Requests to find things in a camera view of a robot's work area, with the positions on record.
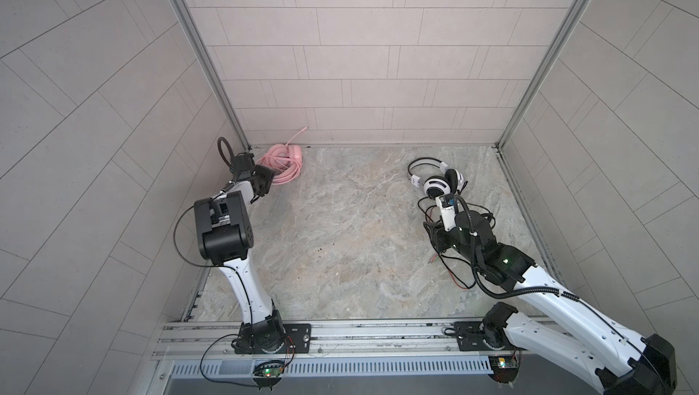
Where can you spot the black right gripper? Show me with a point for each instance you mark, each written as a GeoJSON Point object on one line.
{"type": "Point", "coordinates": [439, 233]}

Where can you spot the white black headphones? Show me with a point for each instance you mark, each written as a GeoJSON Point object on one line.
{"type": "Point", "coordinates": [449, 181]}

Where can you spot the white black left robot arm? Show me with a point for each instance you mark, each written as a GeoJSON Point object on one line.
{"type": "Point", "coordinates": [225, 238]}

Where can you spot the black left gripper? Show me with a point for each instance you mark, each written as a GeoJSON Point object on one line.
{"type": "Point", "coordinates": [266, 174]}

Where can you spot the right circuit board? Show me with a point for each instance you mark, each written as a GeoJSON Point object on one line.
{"type": "Point", "coordinates": [504, 369]}

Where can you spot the left circuit board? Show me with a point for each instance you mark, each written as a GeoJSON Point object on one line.
{"type": "Point", "coordinates": [271, 369]}

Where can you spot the circuit board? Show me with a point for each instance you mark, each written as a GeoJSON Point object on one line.
{"type": "Point", "coordinates": [504, 369]}
{"type": "Point", "coordinates": [271, 369]}

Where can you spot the aluminium corner post right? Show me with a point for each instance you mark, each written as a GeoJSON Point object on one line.
{"type": "Point", "coordinates": [571, 19]}

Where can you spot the aluminium corner post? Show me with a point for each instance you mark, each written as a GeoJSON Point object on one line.
{"type": "Point", "coordinates": [190, 31]}
{"type": "Point", "coordinates": [571, 19]}

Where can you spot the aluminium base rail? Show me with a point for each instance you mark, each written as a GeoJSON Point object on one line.
{"type": "Point", "coordinates": [329, 339]}

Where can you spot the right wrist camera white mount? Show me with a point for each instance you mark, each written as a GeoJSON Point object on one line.
{"type": "Point", "coordinates": [448, 206]}

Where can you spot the pink headphones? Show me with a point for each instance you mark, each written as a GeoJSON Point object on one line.
{"type": "Point", "coordinates": [285, 161]}

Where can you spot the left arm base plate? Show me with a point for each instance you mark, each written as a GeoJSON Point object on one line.
{"type": "Point", "coordinates": [263, 338]}

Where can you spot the aluminium corner post left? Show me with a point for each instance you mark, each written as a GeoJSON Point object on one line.
{"type": "Point", "coordinates": [190, 31]}

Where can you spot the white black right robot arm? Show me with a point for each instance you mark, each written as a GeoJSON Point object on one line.
{"type": "Point", "coordinates": [535, 312]}

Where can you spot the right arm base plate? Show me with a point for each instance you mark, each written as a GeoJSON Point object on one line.
{"type": "Point", "coordinates": [480, 336]}

